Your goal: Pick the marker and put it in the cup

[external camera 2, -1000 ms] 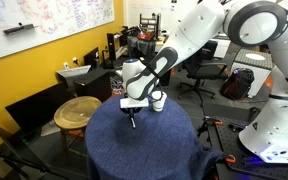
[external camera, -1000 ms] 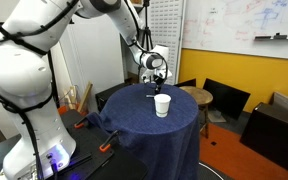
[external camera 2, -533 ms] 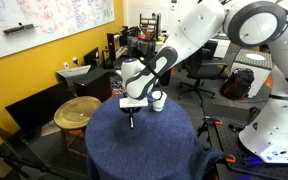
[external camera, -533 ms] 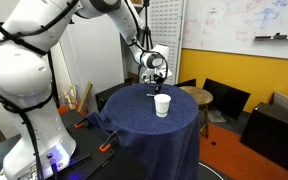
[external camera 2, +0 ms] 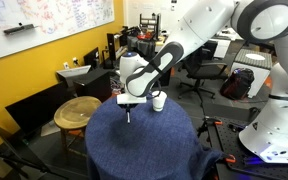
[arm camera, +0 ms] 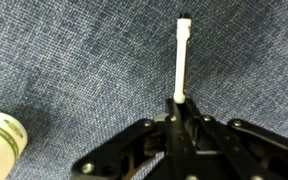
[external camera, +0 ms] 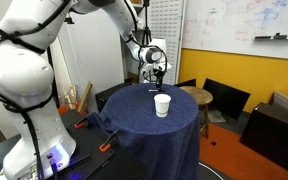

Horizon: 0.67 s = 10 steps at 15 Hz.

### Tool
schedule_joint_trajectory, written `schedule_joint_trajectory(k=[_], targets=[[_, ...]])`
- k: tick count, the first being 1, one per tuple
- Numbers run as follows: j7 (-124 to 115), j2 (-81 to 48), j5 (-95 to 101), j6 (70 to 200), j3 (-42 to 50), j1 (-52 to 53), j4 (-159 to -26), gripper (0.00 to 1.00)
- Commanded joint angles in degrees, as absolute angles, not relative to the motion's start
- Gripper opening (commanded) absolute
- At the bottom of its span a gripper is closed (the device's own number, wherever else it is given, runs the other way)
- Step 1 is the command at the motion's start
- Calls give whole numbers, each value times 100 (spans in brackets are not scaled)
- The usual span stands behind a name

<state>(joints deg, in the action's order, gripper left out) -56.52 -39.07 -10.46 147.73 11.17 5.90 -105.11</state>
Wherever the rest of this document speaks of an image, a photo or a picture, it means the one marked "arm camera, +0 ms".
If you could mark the white marker with black cap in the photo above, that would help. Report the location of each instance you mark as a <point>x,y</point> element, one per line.
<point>182,60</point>

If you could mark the blue table cloth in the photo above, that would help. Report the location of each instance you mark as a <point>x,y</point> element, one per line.
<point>67,50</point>

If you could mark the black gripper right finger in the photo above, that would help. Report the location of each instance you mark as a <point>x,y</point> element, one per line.
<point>237,150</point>

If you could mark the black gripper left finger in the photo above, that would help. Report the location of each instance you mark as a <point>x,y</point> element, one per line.
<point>157,150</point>

